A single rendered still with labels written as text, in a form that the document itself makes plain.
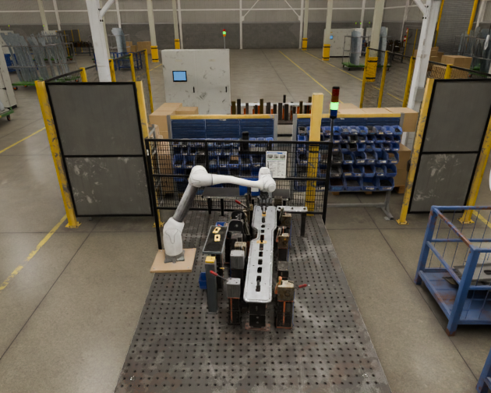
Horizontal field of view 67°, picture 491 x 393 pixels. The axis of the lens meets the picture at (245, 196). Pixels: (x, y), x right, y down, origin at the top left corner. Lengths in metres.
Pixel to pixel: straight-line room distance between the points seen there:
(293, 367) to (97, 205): 3.85
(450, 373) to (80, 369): 3.07
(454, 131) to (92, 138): 4.65
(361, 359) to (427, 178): 3.46
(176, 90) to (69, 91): 4.89
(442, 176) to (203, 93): 6.04
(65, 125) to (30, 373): 2.91
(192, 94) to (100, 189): 4.87
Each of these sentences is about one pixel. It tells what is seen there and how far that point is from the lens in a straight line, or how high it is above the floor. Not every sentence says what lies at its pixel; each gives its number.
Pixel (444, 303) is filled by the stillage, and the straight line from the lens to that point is 4.13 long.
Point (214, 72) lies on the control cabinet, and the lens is 9.54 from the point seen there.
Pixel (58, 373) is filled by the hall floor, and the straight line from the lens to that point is 3.76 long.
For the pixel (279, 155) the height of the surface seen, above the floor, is 1.40.
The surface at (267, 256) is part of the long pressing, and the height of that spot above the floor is 1.00.
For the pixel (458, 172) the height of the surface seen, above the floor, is 0.75.
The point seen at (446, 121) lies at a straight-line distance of 5.43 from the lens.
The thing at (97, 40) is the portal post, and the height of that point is 2.35.
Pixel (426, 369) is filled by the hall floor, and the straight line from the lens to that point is 3.73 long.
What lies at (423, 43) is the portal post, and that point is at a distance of 7.28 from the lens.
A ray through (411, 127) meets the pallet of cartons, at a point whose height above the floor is 1.12.
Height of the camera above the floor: 2.64
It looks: 25 degrees down
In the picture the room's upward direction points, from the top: straight up
